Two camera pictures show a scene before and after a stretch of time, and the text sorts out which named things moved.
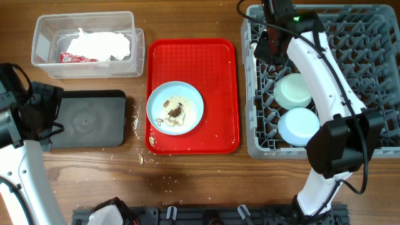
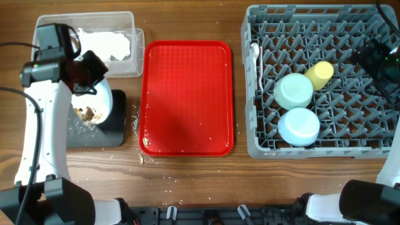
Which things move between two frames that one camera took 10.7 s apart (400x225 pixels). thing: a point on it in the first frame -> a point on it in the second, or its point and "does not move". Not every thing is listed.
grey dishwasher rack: x=365 y=38 does not move
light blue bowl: x=297 y=125 does not move
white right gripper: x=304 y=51 -> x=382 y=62
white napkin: x=100 y=45 does not move
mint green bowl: x=291 y=91 does not move
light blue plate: x=175 y=108 -> x=100 y=103
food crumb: x=152 y=140 -> x=145 y=142
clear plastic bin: x=89 y=45 does not move
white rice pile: x=174 y=110 -> x=90 y=124
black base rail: x=219 y=215 does not move
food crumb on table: x=140 y=159 does not move
